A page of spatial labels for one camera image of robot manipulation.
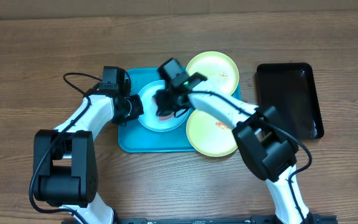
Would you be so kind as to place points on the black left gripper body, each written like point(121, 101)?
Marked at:
point(133, 109)

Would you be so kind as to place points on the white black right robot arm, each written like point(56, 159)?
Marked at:
point(266, 147)

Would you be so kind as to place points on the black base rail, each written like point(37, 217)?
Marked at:
point(256, 219)

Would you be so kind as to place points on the black tray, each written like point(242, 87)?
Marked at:
point(290, 87)

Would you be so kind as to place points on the yellow plate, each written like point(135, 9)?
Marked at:
point(209, 136)
point(218, 68)

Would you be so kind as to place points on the red sponge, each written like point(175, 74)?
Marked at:
point(166, 117)

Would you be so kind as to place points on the teal plastic tray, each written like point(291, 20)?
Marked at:
point(136, 138)

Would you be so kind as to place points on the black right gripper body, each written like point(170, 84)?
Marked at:
point(168, 103)

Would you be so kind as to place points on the light blue plate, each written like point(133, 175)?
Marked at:
point(149, 119)

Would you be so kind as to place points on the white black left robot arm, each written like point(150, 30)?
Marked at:
point(65, 173)

